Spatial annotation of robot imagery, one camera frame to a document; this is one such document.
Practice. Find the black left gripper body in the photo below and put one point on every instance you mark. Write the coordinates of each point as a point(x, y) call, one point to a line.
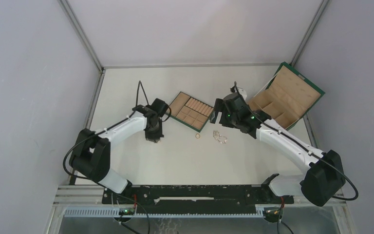
point(152, 133)

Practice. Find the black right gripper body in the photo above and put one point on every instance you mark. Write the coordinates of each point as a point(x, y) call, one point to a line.
point(227, 119)

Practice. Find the green jewelry tray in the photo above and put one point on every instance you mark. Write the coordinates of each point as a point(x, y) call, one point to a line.
point(190, 111)

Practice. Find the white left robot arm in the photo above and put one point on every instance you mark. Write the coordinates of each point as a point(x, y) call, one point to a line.
point(91, 154)

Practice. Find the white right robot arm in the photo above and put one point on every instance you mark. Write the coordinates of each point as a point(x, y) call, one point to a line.
point(321, 172)

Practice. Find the green open jewelry box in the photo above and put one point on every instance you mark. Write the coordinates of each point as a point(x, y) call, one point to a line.
point(287, 97)

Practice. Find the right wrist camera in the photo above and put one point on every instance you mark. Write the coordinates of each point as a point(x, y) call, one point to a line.
point(242, 92)

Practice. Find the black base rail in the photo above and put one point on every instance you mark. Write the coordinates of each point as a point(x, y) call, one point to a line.
point(196, 199)

